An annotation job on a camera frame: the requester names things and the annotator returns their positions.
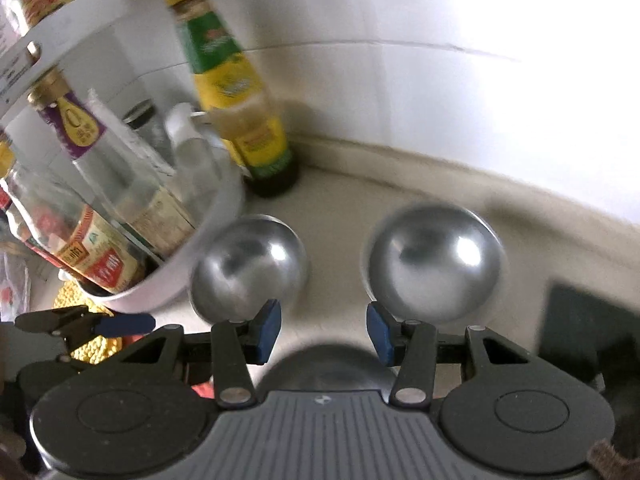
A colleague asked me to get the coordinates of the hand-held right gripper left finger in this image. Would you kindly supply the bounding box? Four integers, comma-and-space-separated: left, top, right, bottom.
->
107, 299, 282, 407

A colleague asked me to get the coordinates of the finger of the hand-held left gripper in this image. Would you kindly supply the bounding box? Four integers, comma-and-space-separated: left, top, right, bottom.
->
14, 304, 157, 365

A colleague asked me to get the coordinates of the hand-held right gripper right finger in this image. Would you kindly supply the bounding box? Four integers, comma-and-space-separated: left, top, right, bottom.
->
366, 301, 541, 407

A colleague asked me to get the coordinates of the stainless steel bowl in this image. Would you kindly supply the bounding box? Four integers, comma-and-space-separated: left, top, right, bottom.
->
262, 342, 388, 393
362, 203, 506, 323
189, 214, 309, 323

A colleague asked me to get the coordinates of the yellow chenille mat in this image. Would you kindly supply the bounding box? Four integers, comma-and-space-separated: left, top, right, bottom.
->
52, 280, 123, 361

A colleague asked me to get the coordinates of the vinegar bottle yellow cap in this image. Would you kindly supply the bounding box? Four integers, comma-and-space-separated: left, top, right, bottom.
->
0, 140, 146, 295

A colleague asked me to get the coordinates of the white two-tier condiment rack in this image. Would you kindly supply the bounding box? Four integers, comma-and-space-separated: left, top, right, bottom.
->
0, 0, 247, 314

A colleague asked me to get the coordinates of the clear bottle purple label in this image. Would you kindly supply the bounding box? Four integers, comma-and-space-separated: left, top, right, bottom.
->
27, 70, 196, 261

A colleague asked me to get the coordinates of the clear glass cup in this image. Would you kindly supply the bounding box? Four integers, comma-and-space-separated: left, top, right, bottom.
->
165, 102, 226, 211

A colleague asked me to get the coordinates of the small dark-lidded glass jar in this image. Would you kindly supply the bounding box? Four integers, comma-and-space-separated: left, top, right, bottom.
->
122, 100, 176, 161

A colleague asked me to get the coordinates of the green yellow label bottle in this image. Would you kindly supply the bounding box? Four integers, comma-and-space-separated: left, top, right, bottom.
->
165, 0, 301, 198

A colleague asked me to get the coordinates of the brown fuzzy sleeve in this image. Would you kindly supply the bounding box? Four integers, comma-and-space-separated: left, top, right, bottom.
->
586, 439, 640, 480

